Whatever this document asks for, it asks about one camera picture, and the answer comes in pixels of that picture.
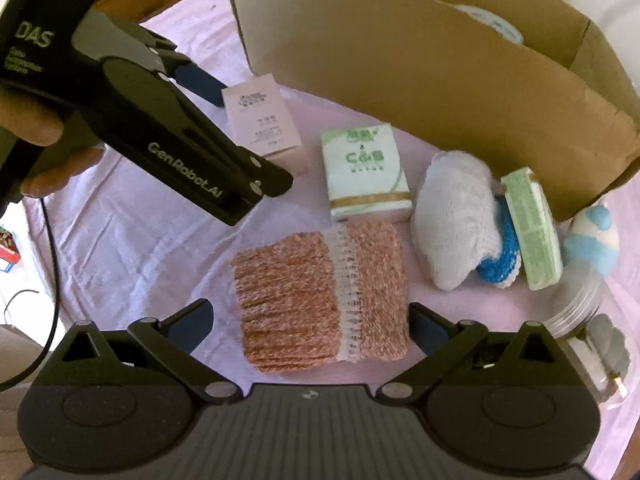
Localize pink carton box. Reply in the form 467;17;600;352
222;74;308;173

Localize clear tape roll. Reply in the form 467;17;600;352
452;4;526;46

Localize white sock blue stripes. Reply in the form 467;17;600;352
410;150;523;292

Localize black cable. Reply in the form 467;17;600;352
0;195;63;393

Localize person's left hand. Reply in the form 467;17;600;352
0;82;107;198

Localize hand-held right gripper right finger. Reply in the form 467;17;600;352
377;302;576;406

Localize cardboard box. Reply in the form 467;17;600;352
225;0;640;223

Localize clear blister tray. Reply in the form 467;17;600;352
542;260;632;408

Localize green tissue packet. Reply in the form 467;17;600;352
320;122;415;223

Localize blue white round toy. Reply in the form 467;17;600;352
562;200;621;278

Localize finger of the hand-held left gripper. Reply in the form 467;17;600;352
150;35;227;107
220;144;294;202

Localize colourful printed packet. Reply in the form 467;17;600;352
0;227;23;273

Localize green carton box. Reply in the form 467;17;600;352
500;166;565;292

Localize orange and grey knitted sock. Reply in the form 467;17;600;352
231;220;411;373

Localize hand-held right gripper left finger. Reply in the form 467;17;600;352
50;297;240;407

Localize pink cloth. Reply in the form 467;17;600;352
10;0;636;411

